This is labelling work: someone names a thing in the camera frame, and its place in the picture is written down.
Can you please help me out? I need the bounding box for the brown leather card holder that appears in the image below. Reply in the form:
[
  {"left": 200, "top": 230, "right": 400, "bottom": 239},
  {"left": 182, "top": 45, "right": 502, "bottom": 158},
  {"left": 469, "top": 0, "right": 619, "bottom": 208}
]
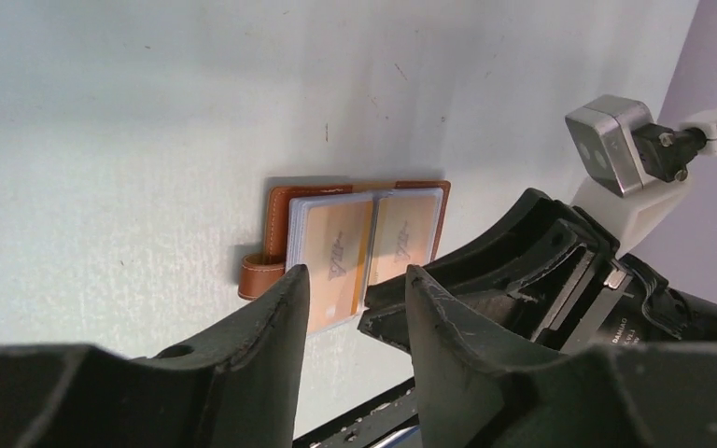
[{"left": 238, "top": 179, "right": 451, "bottom": 333}]

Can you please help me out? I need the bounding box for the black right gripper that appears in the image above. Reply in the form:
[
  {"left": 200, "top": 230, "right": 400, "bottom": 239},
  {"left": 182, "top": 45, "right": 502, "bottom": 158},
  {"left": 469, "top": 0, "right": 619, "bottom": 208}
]
[{"left": 358, "top": 188, "right": 717, "bottom": 353}]

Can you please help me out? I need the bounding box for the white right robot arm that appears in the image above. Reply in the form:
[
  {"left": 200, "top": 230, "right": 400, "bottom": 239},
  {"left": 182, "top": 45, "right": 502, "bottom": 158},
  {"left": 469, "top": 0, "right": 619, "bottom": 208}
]
[{"left": 426, "top": 95, "right": 717, "bottom": 353}]

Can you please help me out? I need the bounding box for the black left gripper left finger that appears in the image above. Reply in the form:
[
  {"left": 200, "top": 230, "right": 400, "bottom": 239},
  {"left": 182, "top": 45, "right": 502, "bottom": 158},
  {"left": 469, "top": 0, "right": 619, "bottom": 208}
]
[{"left": 0, "top": 265, "right": 310, "bottom": 447}]

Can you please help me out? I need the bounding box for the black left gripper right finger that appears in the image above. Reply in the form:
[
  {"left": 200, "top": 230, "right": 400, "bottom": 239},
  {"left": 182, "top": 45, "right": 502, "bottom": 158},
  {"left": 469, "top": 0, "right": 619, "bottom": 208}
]
[{"left": 405, "top": 266, "right": 717, "bottom": 447}]

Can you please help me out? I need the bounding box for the orange credit card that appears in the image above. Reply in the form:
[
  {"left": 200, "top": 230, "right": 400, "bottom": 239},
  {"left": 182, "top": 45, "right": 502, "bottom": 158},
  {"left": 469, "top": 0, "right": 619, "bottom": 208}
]
[
  {"left": 301, "top": 198, "right": 373, "bottom": 333},
  {"left": 368, "top": 188, "right": 443, "bottom": 286}
]

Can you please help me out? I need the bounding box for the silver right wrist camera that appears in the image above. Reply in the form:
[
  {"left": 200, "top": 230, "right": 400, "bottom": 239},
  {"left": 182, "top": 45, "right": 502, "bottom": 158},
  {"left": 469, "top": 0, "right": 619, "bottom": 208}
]
[{"left": 565, "top": 94, "right": 655, "bottom": 197}]

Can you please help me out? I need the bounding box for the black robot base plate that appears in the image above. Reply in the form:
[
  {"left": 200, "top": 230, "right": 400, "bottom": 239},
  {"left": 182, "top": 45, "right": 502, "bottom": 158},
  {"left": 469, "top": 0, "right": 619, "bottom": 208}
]
[{"left": 292, "top": 378, "right": 422, "bottom": 448}]

